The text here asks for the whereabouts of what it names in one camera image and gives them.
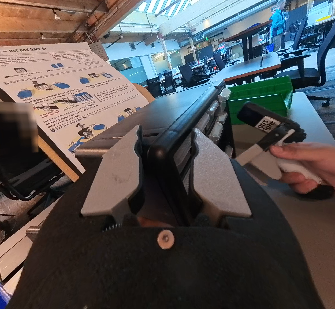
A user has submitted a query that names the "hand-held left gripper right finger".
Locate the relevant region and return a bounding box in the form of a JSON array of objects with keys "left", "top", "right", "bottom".
[{"left": 189, "top": 128, "right": 252, "bottom": 223}]

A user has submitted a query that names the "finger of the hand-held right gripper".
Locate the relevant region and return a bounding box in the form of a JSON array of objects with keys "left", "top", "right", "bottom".
[
  {"left": 252, "top": 151, "right": 282, "bottom": 180},
  {"left": 235, "top": 127, "right": 296, "bottom": 165}
]

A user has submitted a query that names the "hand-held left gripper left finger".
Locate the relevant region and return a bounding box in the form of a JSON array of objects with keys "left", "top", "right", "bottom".
[{"left": 81, "top": 125, "right": 146, "bottom": 223}]

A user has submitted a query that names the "row of clear drawers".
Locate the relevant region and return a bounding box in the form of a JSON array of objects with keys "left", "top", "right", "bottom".
[{"left": 175, "top": 88, "right": 234, "bottom": 174}]

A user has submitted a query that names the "black drawer cabinet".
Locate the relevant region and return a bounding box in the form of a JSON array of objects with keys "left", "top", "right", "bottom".
[{"left": 76, "top": 80, "right": 236, "bottom": 227}]

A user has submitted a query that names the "person's right hand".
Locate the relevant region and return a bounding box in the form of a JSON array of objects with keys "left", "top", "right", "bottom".
[{"left": 269, "top": 142, "right": 335, "bottom": 194}]

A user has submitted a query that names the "green plastic bin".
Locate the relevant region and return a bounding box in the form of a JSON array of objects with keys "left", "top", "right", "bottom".
[{"left": 227, "top": 76, "right": 294, "bottom": 125}]

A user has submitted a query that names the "grey desk with wood edge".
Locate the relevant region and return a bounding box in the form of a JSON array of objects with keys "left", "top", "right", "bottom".
[{"left": 212, "top": 52, "right": 282, "bottom": 84}]

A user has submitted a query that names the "wooden poster board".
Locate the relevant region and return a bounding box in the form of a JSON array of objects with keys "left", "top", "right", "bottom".
[{"left": 38, "top": 83, "right": 156, "bottom": 183}]

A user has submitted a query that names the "large black office chair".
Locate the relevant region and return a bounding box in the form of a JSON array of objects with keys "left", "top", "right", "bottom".
[{"left": 275, "top": 22, "right": 335, "bottom": 107}]

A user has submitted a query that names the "tall brown standing desk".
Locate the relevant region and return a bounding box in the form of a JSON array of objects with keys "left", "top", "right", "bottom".
[{"left": 226, "top": 20, "right": 273, "bottom": 62}]

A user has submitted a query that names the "printed instruction poster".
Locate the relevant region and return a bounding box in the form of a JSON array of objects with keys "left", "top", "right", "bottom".
[{"left": 0, "top": 42, "right": 150, "bottom": 174}]

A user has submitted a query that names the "white furniture unit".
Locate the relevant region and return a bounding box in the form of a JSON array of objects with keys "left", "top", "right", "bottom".
[{"left": 0, "top": 202, "right": 59, "bottom": 282}]

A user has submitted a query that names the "blue plastic object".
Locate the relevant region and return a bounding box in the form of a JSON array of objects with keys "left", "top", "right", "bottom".
[{"left": 0, "top": 283, "right": 12, "bottom": 309}]

